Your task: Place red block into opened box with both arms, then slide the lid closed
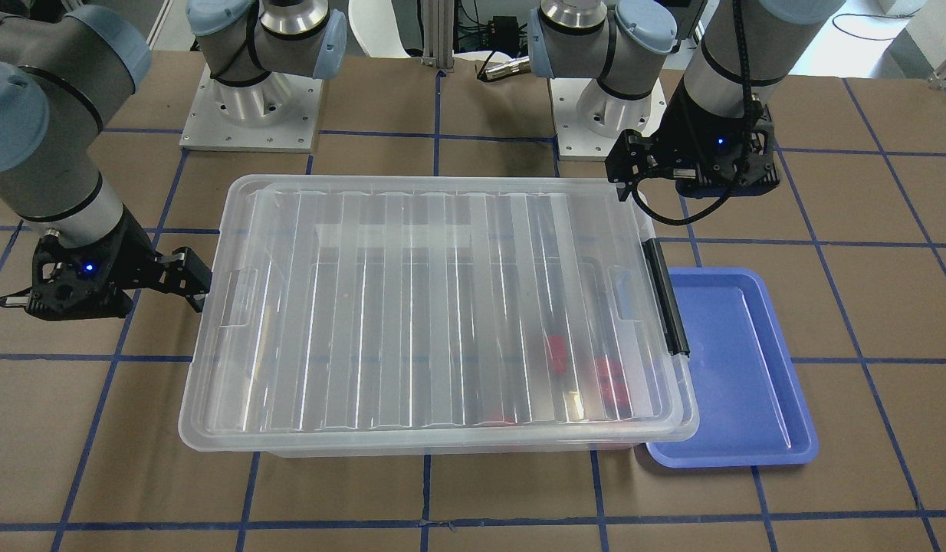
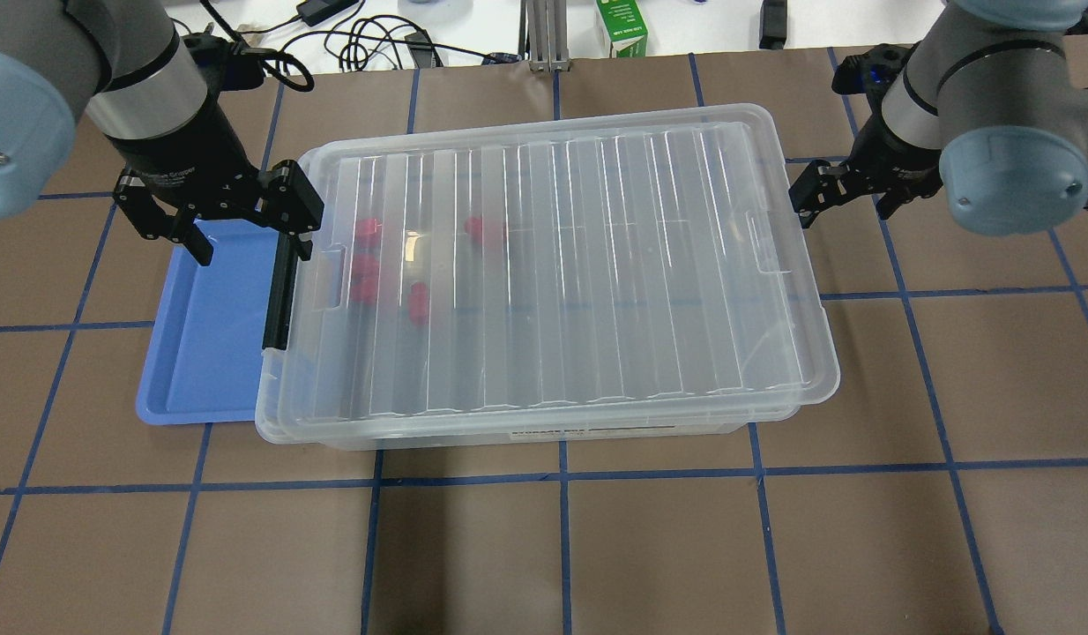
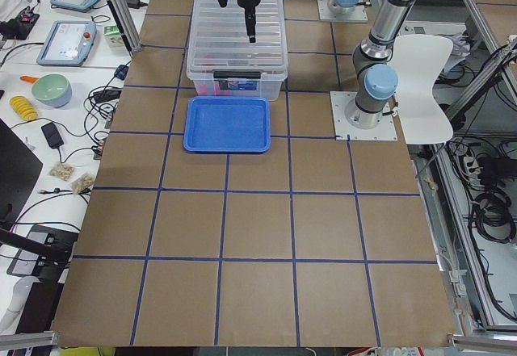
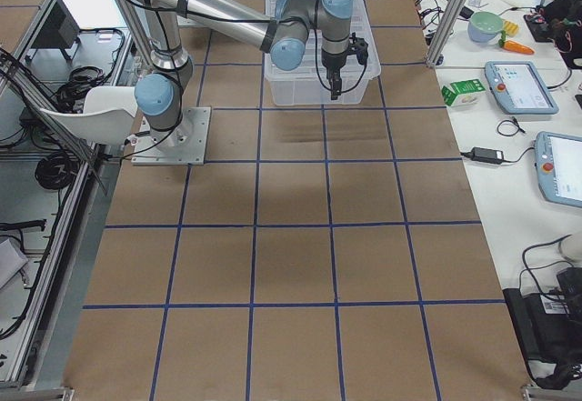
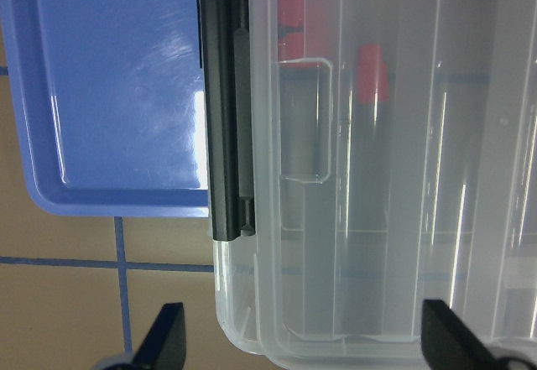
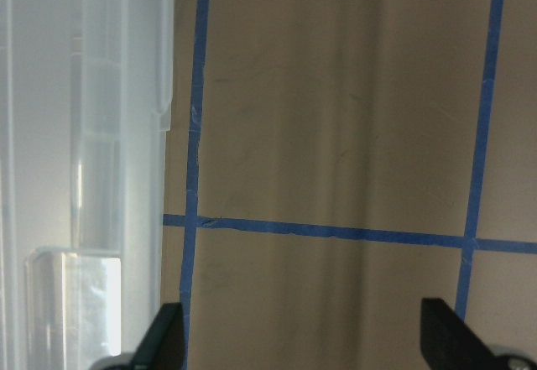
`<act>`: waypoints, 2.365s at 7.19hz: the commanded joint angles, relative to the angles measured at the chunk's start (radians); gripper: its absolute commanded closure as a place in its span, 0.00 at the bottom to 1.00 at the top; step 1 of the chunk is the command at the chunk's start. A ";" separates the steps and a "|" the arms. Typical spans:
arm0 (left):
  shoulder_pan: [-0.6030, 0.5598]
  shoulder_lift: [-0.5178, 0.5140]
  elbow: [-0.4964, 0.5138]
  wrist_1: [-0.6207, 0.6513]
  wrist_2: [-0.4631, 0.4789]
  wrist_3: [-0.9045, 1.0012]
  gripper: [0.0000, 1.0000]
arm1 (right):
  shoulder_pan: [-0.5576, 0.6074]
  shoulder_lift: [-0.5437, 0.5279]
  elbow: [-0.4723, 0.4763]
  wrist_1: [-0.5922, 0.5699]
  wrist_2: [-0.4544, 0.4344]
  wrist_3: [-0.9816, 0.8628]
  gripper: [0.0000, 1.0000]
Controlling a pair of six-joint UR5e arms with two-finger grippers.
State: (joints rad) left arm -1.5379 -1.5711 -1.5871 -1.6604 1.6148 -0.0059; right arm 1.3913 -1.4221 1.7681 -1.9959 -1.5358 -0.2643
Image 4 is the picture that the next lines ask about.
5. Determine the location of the white chair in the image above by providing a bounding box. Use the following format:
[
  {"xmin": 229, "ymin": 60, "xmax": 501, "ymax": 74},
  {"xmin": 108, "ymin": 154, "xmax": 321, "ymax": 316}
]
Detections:
[{"xmin": 40, "ymin": 86, "xmax": 137, "ymax": 146}]

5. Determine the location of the black power adapter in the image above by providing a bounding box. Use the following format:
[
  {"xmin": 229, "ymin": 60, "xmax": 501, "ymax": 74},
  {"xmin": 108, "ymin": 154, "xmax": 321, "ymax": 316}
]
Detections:
[{"xmin": 471, "ymin": 146, "xmax": 504, "ymax": 165}]

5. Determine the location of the toy corn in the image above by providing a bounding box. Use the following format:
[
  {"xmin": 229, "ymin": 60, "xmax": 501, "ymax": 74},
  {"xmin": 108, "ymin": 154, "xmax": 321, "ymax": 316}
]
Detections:
[{"xmin": 502, "ymin": 20, "xmax": 519, "ymax": 37}]

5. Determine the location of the green white carton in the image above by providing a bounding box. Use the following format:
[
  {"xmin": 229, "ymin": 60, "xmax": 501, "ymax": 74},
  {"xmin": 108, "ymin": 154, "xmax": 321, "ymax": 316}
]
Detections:
[{"xmin": 441, "ymin": 78, "xmax": 486, "ymax": 107}]

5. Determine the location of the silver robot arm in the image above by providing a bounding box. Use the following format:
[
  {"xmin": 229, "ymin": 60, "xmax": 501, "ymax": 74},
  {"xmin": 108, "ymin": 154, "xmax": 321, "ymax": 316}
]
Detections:
[{"xmin": 136, "ymin": 0, "xmax": 364, "ymax": 100}]

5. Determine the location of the clear plastic storage box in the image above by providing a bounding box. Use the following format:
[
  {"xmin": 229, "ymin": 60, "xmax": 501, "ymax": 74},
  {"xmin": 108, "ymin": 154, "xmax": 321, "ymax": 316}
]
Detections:
[{"xmin": 264, "ymin": 0, "xmax": 381, "ymax": 105}]

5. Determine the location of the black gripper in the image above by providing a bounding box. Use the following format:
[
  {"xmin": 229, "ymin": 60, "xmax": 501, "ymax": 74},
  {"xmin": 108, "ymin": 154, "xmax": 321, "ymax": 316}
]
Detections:
[{"xmin": 321, "ymin": 50, "xmax": 346, "ymax": 100}]

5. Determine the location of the toy carrot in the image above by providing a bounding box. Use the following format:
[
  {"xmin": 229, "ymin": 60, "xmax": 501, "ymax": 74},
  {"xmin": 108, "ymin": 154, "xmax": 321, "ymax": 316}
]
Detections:
[{"xmin": 498, "ymin": 31, "xmax": 535, "ymax": 55}]

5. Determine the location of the teach pendant tablet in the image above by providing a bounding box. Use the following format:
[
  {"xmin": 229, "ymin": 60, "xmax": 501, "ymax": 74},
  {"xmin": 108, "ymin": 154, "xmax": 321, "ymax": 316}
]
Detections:
[
  {"xmin": 535, "ymin": 131, "xmax": 581, "ymax": 207},
  {"xmin": 484, "ymin": 61, "xmax": 558, "ymax": 115}
]

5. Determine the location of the green bowl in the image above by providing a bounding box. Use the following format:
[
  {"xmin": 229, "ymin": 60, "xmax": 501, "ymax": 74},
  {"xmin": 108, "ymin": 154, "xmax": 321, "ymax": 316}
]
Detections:
[{"xmin": 467, "ymin": 11, "xmax": 504, "ymax": 43}]

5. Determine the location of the aluminium frame post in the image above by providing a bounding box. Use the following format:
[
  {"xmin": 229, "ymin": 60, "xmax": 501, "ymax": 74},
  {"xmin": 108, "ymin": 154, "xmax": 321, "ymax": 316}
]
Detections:
[{"xmin": 426, "ymin": 0, "xmax": 466, "ymax": 68}]

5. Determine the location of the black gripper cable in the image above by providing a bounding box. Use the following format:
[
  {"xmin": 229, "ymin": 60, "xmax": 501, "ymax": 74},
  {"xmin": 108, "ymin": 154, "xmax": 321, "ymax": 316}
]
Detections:
[{"xmin": 313, "ymin": 31, "xmax": 369, "ymax": 93}]

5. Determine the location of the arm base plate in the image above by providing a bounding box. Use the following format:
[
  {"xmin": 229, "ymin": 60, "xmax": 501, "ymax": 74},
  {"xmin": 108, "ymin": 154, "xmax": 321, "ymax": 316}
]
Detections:
[{"xmin": 130, "ymin": 106, "xmax": 211, "ymax": 165}]

